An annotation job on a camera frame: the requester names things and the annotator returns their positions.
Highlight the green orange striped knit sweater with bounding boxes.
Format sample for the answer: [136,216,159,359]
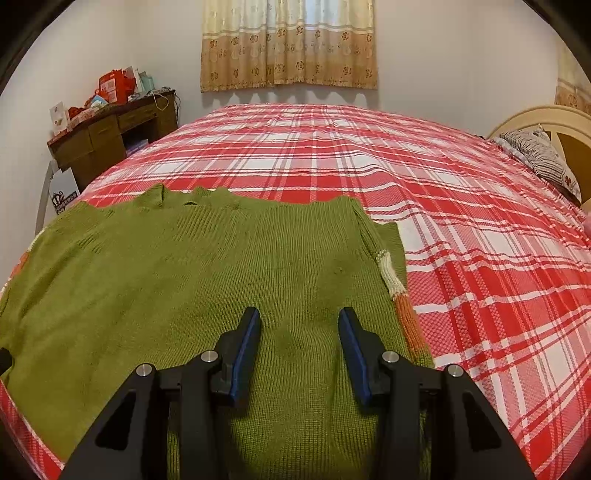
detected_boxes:
[1,185,433,479]

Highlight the white printed carton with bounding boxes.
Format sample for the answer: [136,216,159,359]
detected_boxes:
[49,168,80,215]

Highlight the red plaid bed sheet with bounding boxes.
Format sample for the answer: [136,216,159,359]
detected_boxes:
[0,102,591,480]

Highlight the dark wooden desk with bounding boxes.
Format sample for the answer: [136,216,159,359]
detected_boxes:
[47,88,178,190]

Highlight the stacked boxes under desk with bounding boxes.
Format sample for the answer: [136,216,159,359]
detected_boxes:
[126,139,149,157]

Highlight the pink folded blanket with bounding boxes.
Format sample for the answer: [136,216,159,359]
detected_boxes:
[583,215,591,238]

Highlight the white greeting card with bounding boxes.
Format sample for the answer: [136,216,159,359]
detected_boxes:
[49,102,69,136]

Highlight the red gift box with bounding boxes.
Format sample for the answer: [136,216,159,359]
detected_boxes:
[98,70,136,105]

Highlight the grey striped pillow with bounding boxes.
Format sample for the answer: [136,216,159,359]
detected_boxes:
[492,125,582,206]

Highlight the cream wooden headboard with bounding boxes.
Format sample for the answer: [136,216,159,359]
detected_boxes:
[488,105,590,203]

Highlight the beige side curtain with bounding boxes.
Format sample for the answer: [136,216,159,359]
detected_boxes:
[555,39,591,114]

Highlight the beige floral window curtain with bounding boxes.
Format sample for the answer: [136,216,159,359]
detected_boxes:
[200,0,378,93]

